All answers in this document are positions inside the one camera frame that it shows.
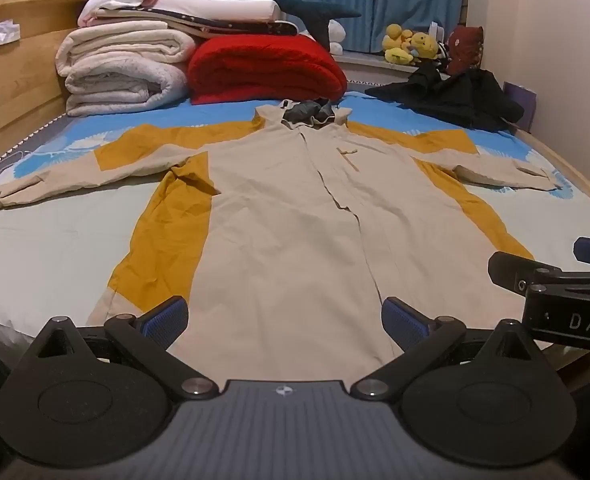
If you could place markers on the white window sill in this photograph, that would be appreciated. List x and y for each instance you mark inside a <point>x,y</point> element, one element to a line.
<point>370,62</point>

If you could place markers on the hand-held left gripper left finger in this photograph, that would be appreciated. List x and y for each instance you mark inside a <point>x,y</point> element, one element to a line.
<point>167,320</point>

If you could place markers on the beige and yellow jacket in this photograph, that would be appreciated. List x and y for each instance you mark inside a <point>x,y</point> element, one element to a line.
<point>285,210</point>

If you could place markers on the white plush toy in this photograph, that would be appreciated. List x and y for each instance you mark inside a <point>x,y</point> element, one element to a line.
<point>336,32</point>

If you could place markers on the black clothes pile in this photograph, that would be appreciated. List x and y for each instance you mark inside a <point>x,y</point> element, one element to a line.
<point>455,97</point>

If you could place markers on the yellow plush toy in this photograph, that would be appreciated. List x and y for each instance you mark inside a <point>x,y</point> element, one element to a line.
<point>395,45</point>
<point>424,45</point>

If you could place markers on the red folded blanket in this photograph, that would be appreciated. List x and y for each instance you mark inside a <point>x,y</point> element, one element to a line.
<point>260,67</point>

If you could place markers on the tissue pack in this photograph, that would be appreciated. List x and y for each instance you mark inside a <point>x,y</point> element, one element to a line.
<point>2,34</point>

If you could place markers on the white fleece folded blanket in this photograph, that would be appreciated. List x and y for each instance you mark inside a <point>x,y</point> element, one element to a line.
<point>120,92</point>
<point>125,47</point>

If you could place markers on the wooden bed frame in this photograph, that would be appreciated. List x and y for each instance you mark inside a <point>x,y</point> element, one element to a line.
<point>20,90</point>

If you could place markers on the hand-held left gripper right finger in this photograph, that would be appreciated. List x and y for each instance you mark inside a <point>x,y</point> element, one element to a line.
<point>402,322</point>

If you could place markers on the white folded sheet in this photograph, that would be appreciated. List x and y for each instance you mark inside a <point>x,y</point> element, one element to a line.
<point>210,6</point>

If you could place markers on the purple box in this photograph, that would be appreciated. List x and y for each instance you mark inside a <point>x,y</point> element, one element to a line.
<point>522,102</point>

